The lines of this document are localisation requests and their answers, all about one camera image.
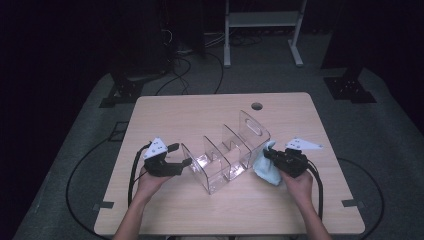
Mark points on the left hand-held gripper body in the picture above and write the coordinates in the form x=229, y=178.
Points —
x=160, y=165

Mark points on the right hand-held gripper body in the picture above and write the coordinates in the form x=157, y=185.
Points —
x=291, y=161

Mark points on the light blue quilted cloth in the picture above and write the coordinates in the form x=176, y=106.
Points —
x=266, y=171

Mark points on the clear plastic divided organizer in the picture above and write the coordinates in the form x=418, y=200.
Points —
x=230, y=150

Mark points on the person's left hand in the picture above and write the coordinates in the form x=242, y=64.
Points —
x=151, y=183

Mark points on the person's right hand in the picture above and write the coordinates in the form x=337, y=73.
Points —
x=300, y=188

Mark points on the grey tape strip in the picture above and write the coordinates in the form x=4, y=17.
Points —
x=352, y=202
x=104, y=205

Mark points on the black stand base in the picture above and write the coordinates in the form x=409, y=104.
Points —
x=350, y=88
x=123, y=93

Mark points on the white metal stand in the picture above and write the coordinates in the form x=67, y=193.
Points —
x=263, y=18

